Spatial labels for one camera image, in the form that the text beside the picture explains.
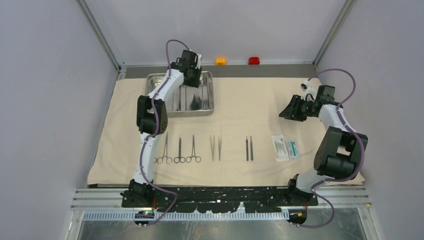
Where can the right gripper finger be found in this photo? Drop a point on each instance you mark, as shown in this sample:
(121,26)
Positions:
(287,113)
(294,102)

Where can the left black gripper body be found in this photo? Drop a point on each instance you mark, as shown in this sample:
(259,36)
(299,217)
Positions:
(194,80)

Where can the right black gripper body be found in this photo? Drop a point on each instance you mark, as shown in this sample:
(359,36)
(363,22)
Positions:
(304,110)

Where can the wire mesh steel basket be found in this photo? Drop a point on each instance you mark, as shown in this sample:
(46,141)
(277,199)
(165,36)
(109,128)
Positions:
(196,113)

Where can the green white packet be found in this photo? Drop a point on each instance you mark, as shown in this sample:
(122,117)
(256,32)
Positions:
(292,148)

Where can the white sterile pouch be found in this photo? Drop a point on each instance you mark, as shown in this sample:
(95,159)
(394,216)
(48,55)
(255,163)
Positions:
(280,148)

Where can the steel scalpel handle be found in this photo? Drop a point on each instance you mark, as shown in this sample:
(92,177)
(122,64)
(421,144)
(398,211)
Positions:
(247,148)
(251,149)

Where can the beige cloth wrap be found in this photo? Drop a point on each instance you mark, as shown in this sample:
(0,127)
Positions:
(243,107)

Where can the steel tweezers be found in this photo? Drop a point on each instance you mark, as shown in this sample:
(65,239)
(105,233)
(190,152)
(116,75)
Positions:
(212,146)
(219,148)

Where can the short steel scissors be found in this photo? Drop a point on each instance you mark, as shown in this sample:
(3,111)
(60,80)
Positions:
(179,159)

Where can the long steel forceps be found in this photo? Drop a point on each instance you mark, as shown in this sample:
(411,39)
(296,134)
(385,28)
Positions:
(164,158)

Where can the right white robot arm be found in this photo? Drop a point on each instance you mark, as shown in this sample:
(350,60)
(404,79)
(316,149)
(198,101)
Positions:
(340,154)

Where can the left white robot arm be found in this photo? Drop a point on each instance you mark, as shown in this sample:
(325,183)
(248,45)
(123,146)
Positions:
(152,122)

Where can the right steel tray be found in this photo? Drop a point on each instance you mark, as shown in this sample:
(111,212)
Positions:
(188,98)

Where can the steel tray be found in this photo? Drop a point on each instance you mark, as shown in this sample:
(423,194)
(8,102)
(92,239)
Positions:
(188,98)
(154,82)

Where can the left steel tray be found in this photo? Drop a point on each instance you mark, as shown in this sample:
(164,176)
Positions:
(154,82)

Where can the yellow button block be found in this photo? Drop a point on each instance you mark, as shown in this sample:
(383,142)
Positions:
(220,61)

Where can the red button block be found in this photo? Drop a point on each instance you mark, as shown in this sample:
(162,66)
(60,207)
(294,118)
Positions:
(254,60)

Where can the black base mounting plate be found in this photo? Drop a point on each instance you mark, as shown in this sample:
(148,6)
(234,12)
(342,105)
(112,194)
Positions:
(188,199)

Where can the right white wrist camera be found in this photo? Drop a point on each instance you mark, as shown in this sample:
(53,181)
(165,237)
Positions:
(308,91)

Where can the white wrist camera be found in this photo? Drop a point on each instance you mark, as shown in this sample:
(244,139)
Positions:
(308,91)
(198,61)

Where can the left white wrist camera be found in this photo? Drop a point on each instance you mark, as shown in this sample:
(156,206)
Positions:
(198,61)

